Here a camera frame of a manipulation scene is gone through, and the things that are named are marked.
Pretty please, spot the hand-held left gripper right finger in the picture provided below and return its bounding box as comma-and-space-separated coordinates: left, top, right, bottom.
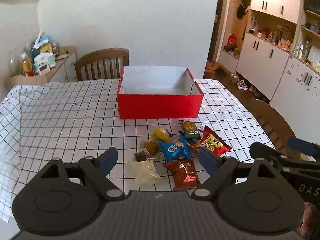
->
191, 147, 283, 202

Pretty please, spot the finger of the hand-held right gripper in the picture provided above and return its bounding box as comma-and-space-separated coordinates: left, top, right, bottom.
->
249, 142, 290, 170
287, 137, 320, 157

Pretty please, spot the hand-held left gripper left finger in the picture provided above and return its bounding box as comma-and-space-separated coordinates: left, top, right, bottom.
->
37, 147, 125, 201

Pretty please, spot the red snack packet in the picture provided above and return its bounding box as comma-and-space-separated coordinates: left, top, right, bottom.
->
189, 125, 232, 157

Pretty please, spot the brown cookie packet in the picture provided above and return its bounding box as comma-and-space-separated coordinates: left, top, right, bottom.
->
162, 158, 202, 191

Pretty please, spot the small dark chocolate packet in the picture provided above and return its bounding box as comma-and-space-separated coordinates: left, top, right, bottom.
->
134, 151, 148, 162

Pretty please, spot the blue snack packet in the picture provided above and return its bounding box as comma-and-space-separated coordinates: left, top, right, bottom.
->
159, 137, 193, 161

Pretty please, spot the dark green snack packet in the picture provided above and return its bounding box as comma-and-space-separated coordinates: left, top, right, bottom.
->
179, 120, 202, 140

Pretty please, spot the cream snack packet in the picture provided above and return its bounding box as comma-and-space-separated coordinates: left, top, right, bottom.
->
129, 159, 162, 187

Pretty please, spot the braised egg packet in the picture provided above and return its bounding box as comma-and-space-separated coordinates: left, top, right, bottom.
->
139, 140, 162, 158

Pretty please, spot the yellow snack packet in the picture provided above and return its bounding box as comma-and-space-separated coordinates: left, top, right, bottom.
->
151, 127, 173, 143

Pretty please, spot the red cardboard box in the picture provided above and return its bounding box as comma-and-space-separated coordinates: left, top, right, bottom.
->
117, 66, 203, 120

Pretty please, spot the person's right hand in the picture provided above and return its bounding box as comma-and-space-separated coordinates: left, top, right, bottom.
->
299, 201, 320, 240

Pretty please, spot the white checked tablecloth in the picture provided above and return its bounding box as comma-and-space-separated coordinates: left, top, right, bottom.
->
0, 79, 277, 240

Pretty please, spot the wooden slat-back chair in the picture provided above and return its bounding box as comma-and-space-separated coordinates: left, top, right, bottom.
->
74, 47, 130, 82

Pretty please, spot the wooden side cabinet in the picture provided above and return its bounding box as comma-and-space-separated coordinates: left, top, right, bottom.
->
7, 46, 77, 88

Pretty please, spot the white tissue pack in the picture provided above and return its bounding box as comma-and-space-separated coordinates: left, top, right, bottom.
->
33, 53, 57, 68

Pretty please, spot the orange drink bottle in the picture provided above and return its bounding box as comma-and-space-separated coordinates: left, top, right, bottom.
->
20, 52, 35, 77

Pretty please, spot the yellow box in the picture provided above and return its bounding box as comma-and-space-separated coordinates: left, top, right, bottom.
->
34, 42, 53, 55

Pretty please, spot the white tube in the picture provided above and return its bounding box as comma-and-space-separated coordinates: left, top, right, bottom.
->
32, 31, 43, 50

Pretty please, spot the white wall cabinet unit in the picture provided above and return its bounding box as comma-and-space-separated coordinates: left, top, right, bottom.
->
217, 0, 320, 143

